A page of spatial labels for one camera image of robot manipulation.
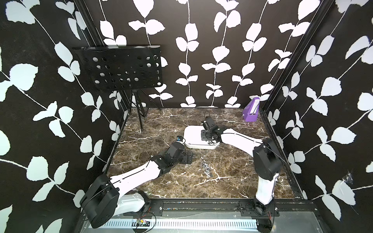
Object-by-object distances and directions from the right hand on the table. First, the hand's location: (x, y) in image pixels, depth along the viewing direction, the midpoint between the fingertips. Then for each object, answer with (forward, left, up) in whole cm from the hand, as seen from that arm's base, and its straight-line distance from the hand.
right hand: (203, 132), depth 94 cm
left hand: (-15, +9, +1) cm, 18 cm away
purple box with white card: (+21, -37, 0) cm, 43 cm away
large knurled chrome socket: (-23, -2, -8) cm, 25 cm away
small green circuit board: (-49, +31, -9) cm, 59 cm away
